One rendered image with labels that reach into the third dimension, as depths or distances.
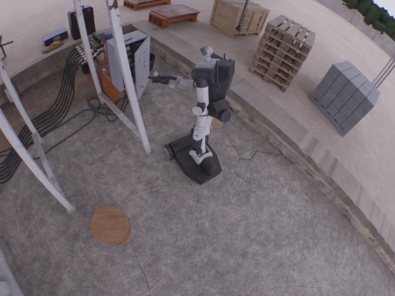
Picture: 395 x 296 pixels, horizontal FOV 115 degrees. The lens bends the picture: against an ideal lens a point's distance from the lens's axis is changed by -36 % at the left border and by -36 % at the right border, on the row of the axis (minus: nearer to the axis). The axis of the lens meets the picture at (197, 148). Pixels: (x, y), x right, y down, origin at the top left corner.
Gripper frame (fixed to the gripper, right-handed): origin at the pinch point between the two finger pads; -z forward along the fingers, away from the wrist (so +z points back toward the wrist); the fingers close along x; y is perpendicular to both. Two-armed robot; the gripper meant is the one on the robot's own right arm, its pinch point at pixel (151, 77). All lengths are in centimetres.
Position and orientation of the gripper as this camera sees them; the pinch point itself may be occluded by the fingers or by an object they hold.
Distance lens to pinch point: 201.3
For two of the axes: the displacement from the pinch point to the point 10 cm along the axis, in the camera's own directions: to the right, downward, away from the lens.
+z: 9.8, 2.0, 0.7
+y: -1.7, 5.3, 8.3
